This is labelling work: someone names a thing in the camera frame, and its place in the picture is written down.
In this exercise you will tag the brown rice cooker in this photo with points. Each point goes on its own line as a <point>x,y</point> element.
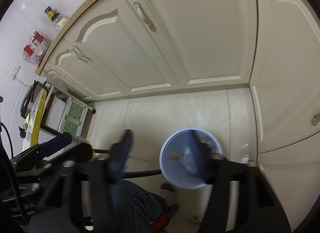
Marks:
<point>25,102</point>

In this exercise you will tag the crumpled patterned wrapper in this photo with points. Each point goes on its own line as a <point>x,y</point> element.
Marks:
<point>195,219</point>

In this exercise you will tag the small jar yellow label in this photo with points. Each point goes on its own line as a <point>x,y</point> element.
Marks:
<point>51,14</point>

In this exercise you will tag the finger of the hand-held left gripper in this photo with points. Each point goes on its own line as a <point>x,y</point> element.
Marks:
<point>80,152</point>
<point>57,141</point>

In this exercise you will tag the red stool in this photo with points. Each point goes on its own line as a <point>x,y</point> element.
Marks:
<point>160,223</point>

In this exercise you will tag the black plastic bag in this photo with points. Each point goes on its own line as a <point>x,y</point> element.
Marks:
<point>22,131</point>

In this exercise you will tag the grey storage trolley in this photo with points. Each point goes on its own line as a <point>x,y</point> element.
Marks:
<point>72,117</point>

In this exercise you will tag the blue plastic bin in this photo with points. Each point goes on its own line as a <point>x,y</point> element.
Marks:
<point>172,170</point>

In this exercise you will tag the white rice spoon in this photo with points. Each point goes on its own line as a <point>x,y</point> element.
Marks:
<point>38,52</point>

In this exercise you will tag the clear plastic bag red print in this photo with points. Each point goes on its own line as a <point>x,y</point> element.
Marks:
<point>187,164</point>

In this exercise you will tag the green snack packet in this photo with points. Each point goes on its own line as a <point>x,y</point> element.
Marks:
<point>26,122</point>

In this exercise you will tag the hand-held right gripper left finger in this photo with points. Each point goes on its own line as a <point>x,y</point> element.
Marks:
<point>122,150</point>

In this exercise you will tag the red cup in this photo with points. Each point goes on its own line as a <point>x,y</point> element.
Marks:
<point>38,37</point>
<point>28,49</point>

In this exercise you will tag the white wall socket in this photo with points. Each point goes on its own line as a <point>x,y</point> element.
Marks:
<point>15,70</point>

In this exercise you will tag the person's jeans leg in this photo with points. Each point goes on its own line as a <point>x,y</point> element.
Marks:
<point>135,205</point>

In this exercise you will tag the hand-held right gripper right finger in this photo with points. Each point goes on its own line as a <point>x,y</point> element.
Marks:
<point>197,152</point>

